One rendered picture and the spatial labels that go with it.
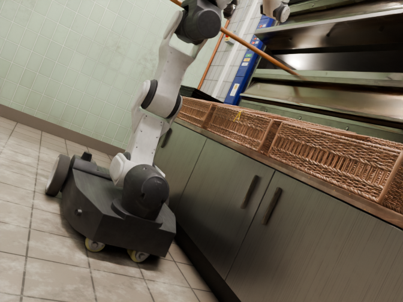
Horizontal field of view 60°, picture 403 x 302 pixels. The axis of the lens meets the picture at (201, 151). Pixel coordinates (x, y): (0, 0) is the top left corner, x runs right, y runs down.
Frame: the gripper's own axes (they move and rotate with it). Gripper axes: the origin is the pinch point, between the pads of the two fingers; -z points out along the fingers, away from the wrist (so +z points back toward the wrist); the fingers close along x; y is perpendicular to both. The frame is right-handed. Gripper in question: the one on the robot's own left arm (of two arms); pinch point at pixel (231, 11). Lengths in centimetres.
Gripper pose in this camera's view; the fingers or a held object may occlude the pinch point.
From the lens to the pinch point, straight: 218.9
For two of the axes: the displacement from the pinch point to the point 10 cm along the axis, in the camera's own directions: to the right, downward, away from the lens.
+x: -4.1, 9.1, 0.5
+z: -1.6, -0.1, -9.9
